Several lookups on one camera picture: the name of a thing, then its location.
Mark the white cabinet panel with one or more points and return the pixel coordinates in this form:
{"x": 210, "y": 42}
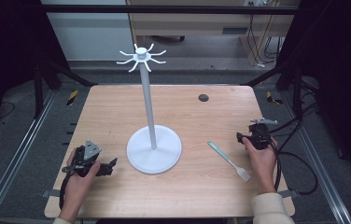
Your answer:
{"x": 91, "y": 34}

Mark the grey metal floor rail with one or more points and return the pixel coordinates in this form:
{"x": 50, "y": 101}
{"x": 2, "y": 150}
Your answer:
{"x": 316, "y": 168}
{"x": 15, "y": 161}

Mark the white hook rack stand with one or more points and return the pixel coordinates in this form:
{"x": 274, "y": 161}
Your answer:
{"x": 153, "y": 152}

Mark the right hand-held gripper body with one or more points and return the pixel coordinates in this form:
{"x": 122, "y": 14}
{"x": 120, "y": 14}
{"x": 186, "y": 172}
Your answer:
{"x": 260, "y": 135}

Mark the black metal stand frame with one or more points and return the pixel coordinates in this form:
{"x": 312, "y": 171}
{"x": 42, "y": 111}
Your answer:
{"x": 288, "y": 77}
{"x": 43, "y": 81}

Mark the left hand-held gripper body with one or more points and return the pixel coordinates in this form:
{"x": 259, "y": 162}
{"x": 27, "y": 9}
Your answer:
{"x": 87, "y": 154}

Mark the grey table edge bracket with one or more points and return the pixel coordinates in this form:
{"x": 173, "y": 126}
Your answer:
{"x": 47, "y": 193}
{"x": 288, "y": 193}

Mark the dark table grommet hole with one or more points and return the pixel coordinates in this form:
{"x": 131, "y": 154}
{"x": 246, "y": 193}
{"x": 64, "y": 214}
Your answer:
{"x": 203, "y": 98}

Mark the person's right hand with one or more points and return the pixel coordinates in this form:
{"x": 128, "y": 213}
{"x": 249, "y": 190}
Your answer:
{"x": 262, "y": 161}

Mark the person's left hand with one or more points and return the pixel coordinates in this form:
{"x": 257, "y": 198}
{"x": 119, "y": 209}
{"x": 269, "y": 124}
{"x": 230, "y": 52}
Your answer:
{"x": 80, "y": 182}

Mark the yellow black hazard tape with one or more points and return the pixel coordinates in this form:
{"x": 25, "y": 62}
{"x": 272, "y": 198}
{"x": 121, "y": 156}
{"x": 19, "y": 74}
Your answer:
{"x": 271, "y": 98}
{"x": 72, "y": 97}

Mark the white plastic fork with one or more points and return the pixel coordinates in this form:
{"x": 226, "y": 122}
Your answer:
{"x": 226, "y": 158}

